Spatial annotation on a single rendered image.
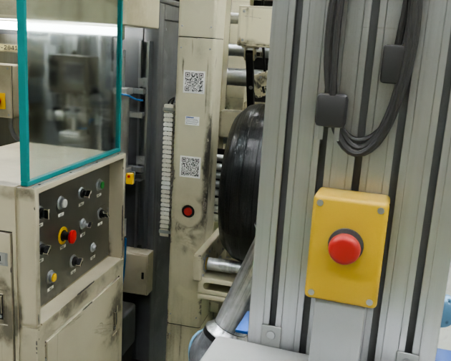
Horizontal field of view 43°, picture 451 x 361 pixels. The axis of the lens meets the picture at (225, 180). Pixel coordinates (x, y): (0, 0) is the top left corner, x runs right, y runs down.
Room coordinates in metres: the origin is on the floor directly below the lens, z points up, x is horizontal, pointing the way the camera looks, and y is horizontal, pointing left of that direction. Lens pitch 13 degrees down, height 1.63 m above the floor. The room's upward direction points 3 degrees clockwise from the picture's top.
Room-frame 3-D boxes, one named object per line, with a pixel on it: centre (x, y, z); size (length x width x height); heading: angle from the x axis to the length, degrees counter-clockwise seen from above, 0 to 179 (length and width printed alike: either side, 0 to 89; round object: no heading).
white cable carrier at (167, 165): (1.98, 0.20, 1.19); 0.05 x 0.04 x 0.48; 167
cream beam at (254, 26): (2.21, -0.33, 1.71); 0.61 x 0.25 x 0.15; 77
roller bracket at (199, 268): (1.99, 0.03, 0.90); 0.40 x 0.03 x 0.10; 167
